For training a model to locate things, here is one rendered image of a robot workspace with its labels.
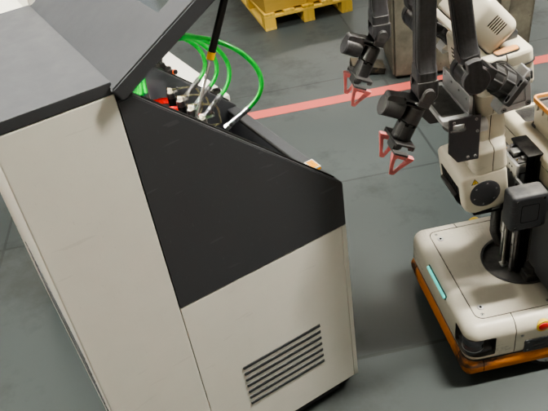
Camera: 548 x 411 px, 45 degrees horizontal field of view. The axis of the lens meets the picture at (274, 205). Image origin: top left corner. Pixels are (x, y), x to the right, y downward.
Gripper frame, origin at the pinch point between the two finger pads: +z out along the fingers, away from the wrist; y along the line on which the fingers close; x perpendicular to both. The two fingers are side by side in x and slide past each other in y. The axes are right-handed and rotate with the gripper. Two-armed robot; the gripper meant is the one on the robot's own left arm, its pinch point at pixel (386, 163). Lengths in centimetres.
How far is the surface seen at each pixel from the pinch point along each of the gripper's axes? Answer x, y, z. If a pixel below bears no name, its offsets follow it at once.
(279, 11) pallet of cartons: 57, -368, 70
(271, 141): -24.8, -32.4, 17.9
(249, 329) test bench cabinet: -25, 14, 60
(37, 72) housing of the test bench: -98, 8, -7
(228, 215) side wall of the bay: -44, 13, 20
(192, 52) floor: -5, -345, 114
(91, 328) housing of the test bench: -74, 30, 51
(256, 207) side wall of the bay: -36.4, 9.8, 17.5
